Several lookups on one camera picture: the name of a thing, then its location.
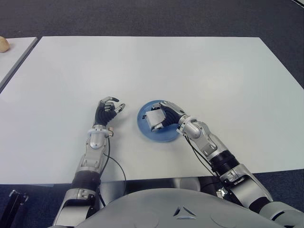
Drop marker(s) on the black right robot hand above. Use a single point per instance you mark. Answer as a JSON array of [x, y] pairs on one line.
[[172, 116]]

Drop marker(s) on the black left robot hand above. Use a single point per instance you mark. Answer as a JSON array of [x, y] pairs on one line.
[[103, 114]]

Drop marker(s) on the white charger plug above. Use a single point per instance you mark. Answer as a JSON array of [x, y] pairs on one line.
[[154, 117]]

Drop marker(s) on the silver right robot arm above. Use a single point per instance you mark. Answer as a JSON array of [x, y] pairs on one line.
[[213, 147]]

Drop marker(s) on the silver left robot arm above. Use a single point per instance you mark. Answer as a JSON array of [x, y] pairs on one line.
[[92, 152]]

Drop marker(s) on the blue round plate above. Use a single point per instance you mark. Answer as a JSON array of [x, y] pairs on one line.
[[164, 135]]

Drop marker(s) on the silver metal clamp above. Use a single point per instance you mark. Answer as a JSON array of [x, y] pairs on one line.
[[220, 192]]

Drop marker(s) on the grey robot torso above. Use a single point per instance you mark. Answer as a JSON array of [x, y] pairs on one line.
[[166, 209]]

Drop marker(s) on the beige bread roll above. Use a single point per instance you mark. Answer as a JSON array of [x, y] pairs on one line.
[[2, 44]]

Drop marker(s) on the black metal stand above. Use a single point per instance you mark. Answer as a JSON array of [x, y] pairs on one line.
[[12, 204]]

